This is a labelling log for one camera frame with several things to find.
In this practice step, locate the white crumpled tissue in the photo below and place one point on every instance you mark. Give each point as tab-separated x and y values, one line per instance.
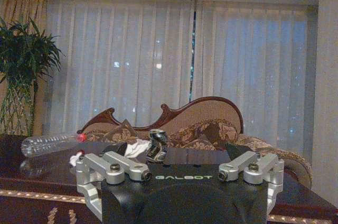
136	148

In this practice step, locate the carved wooden chaise sofa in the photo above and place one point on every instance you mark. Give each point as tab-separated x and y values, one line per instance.
206	113

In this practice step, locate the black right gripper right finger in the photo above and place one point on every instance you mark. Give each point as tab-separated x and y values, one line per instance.
253	168

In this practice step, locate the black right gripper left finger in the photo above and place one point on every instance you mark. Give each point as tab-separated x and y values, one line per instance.
113	167

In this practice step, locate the green potted plant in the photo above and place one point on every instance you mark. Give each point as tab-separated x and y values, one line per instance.
23	57

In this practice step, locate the white sheer curtain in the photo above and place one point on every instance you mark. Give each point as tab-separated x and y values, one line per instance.
253	70
118	60

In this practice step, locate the dark wooden table gold trim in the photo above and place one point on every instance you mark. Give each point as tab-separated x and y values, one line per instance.
42	181

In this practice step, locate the clear plastic bottle red cap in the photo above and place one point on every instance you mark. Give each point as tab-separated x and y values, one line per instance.
47	143

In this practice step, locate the brown patterned cushion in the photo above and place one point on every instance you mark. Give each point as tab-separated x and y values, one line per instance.
121	132

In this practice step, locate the beige striped drape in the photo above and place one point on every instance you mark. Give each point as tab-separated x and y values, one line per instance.
23	7

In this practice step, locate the small white paper scrap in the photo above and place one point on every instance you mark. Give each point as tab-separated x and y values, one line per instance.
74	160

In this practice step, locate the crushed black drink can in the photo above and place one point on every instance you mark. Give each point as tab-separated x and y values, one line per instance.
157	146

